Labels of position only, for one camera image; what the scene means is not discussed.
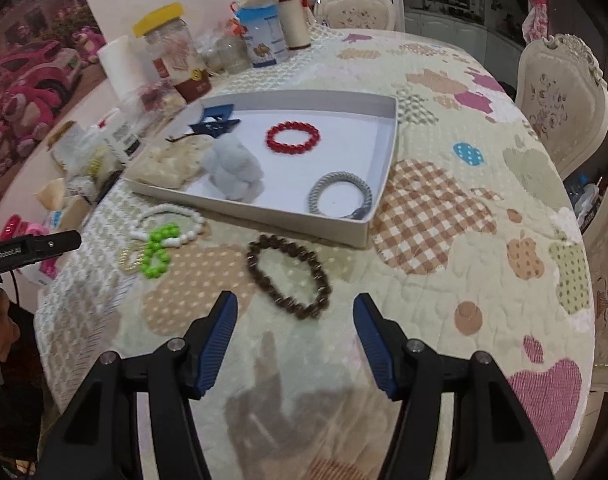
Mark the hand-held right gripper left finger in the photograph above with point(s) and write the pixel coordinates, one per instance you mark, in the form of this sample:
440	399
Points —
214	345

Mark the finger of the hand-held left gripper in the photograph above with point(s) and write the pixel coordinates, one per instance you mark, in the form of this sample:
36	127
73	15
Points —
54	244

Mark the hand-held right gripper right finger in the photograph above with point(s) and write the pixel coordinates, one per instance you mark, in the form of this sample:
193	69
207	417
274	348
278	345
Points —
376	345

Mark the cream dotted organza scrunchie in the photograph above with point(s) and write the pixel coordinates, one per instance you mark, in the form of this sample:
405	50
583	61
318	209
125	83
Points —
169	165

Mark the grey plush scrunchie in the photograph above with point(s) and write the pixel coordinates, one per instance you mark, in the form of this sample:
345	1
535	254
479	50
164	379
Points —
229	170

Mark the white shallow cardboard box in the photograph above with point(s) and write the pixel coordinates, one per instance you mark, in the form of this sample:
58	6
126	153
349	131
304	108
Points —
334	125

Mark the pink plastic object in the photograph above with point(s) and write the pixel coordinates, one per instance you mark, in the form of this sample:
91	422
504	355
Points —
19	225

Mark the soft tissue pack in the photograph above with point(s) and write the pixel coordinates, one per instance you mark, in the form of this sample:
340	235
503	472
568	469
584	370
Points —
54	195

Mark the clear bag yellow contents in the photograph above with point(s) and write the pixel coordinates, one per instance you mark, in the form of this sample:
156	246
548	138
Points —
91	167

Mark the white tin gold lid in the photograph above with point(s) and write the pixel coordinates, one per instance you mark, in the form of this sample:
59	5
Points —
69	140

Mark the cream apple patch blanket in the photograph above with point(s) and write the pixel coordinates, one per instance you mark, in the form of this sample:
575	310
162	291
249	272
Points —
483	310

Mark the clear bag red contents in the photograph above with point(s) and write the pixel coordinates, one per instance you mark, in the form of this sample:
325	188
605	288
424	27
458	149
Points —
159	97

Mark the white paper towel roll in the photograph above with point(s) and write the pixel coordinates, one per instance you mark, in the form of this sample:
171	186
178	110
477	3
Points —
121	70

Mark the large clear plastic jar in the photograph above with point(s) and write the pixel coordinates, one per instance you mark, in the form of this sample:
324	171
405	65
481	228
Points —
176	55

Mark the blue white plastic bag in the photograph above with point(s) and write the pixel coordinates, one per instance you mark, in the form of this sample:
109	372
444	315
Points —
586	200

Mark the small empty glass jar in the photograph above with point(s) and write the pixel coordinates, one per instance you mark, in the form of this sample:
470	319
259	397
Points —
234	55

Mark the blue white milk powder can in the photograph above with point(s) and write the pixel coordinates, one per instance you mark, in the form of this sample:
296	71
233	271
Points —
264	35

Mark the cream bottle red cap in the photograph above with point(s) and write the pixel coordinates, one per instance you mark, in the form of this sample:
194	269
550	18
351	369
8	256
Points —
295	22

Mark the kitchen cabinet row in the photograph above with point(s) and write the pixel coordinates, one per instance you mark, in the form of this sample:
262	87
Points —
448	25

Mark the pink hanging cloth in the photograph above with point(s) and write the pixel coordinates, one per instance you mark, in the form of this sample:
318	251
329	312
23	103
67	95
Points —
536	5

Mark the pink bear wall poster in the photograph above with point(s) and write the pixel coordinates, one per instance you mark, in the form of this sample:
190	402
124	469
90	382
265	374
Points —
29	85

